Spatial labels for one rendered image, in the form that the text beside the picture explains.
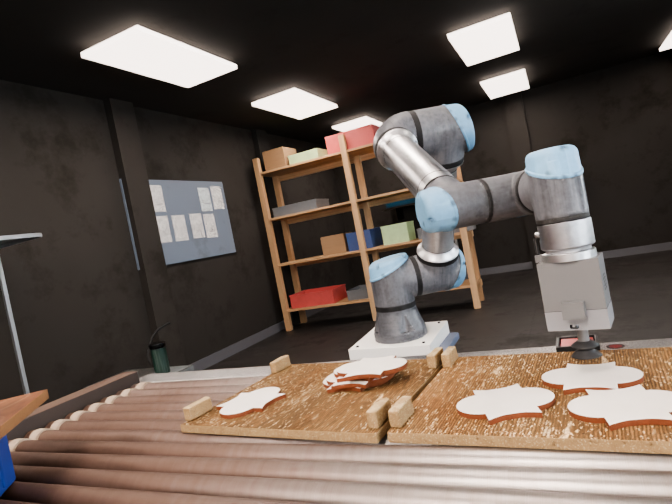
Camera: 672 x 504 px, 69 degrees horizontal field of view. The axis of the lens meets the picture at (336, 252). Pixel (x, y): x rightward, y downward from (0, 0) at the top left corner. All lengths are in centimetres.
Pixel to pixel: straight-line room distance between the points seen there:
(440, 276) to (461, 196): 59
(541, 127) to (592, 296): 848
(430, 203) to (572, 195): 20
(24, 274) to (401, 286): 378
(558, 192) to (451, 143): 46
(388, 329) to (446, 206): 64
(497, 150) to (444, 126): 807
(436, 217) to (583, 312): 25
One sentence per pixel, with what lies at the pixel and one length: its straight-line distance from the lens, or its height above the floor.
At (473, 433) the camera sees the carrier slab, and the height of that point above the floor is 94.
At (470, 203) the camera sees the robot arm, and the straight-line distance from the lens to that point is 82.
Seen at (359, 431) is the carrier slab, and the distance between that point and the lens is 77.
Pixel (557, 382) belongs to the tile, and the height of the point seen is 94.
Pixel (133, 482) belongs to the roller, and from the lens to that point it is 89.
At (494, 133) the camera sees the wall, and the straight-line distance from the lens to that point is 928.
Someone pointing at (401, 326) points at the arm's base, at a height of 95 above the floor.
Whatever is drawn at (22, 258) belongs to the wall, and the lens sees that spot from 473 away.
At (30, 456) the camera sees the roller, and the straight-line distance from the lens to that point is 119.
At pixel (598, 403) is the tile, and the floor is 94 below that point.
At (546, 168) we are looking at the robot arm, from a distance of 78.
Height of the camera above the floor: 123
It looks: 2 degrees down
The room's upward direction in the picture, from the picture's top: 11 degrees counter-clockwise
